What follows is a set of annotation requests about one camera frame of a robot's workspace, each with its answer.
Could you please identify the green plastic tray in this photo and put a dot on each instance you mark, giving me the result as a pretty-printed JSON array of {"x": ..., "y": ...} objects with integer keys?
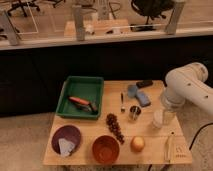
[{"x": 85, "y": 87}]

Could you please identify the blue cloth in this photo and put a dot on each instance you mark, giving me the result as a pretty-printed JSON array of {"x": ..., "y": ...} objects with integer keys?
[{"x": 132, "y": 90}]

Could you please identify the crumpled white napkin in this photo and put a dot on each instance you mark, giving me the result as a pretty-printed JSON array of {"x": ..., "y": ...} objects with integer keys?
[{"x": 66, "y": 147}]

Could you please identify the metal fork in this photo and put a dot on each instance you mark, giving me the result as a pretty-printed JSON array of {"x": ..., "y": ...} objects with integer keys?
[{"x": 122, "y": 103}]

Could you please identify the black rectangular block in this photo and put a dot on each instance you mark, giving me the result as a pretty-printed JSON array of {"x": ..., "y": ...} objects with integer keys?
[{"x": 144, "y": 83}]

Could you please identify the bunch of dark grapes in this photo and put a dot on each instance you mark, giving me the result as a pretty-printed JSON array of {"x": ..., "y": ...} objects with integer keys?
[{"x": 114, "y": 127}]

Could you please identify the yellow apple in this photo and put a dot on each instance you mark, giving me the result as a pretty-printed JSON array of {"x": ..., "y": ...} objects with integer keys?
[{"x": 137, "y": 144}]

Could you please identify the black office chair left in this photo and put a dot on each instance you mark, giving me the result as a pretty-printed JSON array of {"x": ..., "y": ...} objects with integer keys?
[{"x": 22, "y": 4}]

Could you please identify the small metal cup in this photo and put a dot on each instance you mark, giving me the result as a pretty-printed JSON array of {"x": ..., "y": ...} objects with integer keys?
[{"x": 135, "y": 111}]

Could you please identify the red handled tool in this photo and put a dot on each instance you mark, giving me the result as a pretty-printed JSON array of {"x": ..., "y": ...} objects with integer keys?
[{"x": 83, "y": 104}]

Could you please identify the purple plate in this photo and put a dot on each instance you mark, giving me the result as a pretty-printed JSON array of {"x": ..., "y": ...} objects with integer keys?
[{"x": 70, "y": 133}]

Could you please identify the white paper cup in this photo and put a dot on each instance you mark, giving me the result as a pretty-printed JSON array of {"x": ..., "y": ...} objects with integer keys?
[{"x": 158, "y": 118}]

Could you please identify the black office chair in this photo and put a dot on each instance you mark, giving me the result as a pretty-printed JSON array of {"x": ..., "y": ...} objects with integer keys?
[
  {"x": 22, "y": 4},
  {"x": 152, "y": 9}
]

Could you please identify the orange bowl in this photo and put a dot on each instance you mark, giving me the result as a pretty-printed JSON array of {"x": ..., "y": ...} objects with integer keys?
[{"x": 105, "y": 149}]

